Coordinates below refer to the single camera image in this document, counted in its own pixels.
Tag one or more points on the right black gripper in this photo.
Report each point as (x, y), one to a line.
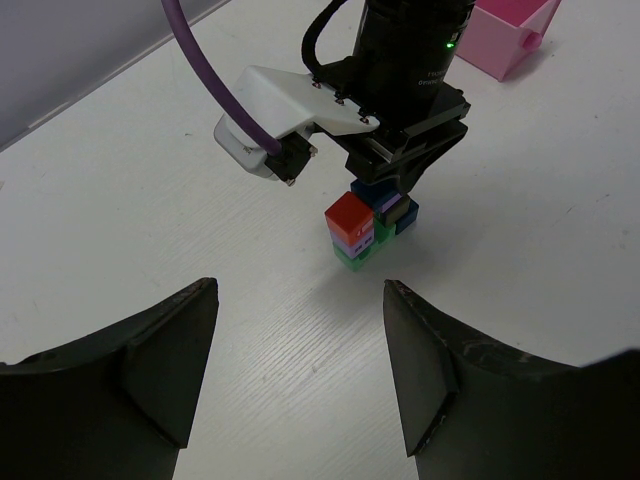
(396, 73)

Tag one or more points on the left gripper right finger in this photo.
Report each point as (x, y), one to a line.
(473, 407)

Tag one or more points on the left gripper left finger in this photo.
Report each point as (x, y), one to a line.
(119, 403)

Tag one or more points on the purple cube block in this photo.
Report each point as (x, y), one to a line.
(389, 203)
(361, 244)

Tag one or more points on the long dark blue block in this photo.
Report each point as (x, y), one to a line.
(374, 195)

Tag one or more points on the small dark blue cube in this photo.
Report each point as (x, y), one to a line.
(408, 218)

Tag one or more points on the olive grey cube block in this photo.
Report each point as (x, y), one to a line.
(395, 212)

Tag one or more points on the green ridged block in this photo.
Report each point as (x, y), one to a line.
(382, 237)

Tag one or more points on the red cube block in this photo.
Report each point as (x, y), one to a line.
(349, 218)

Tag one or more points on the pink plastic box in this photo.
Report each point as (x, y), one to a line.
(501, 34)

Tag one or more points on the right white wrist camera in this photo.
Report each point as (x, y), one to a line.
(290, 107)

